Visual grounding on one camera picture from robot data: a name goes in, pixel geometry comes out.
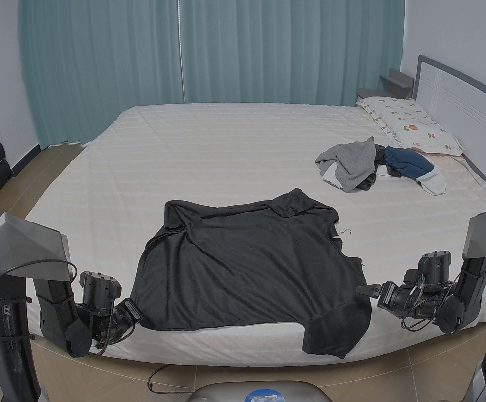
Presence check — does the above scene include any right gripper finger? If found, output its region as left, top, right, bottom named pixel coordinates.
left=354, top=283, right=383, bottom=299

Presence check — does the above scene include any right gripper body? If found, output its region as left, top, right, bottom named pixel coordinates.
left=377, top=281, right=420, bottom=320

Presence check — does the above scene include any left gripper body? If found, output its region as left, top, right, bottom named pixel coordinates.
left=108, top=298, right=144, bottom=339

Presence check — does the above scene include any black T-shirt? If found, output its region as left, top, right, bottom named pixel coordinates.
left=129, top=188, right=373, bottom=359

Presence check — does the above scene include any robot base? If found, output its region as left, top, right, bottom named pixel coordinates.
left=186, top=381, right=327, bottom=402

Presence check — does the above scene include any pile of clothes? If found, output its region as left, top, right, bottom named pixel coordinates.
left=314, top=137, right=448, bottom=196

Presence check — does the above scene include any bed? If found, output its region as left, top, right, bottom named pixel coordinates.
left=23, top=55, right=486, bottom=365

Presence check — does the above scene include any white printed pillow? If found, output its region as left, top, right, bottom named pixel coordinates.
left=355, top=96, right=466, bottom=157

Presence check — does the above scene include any grey bedside table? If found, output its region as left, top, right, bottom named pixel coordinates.
left=357, top=67, right=414, bottom=101

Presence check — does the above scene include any blue-green curtain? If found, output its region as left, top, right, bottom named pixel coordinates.
left=19, top=0, right=185, bottom=147
left=178, top=0, right=406, bottom=108

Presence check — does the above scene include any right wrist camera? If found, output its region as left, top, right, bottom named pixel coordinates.
left=403, top=268, right=426, bottom=293

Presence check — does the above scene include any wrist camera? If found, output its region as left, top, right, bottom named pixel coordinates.
left=100, top=276, right=123, bottom=307
left=403, top=268, right=426, bottom=293

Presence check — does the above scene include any black cable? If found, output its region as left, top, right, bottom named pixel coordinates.
left=401, top=316, right=434, bottom=332
left=0, top=259, right=78, bottom=296
left=147, top=364, right=174, bottom=394

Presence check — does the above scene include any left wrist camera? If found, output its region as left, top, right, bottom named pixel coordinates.
left=100, top=276, right=123, bottom=307

